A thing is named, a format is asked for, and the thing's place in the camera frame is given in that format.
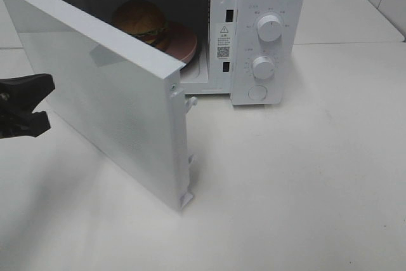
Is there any pink round plate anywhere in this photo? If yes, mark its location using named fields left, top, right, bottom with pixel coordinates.
left=165, top=22, right=198, bottom=64

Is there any white warning label sticker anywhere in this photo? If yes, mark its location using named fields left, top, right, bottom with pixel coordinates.
left=214, top=23, right=235, bottom=60

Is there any white microwave knob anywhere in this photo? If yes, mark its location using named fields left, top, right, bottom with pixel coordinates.
left=256, top=13, right=282, bottom=43
left=252, top=56, right=275, bottom=80

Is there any white microwave door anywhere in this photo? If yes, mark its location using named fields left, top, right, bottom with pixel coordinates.
left=3, top=0, right=197, bottom=211

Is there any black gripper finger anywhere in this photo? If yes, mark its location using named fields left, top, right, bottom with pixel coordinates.
left=1, top=74, right=55, bottom=114
left=1, top=111, right=50, bottom=139

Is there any burger with lettuce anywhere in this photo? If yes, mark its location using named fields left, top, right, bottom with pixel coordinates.
left=112, top=0, right=170, bottom=51

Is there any round door release button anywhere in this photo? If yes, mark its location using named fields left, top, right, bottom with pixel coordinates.
left=248, top=85, right=268, bottom=101

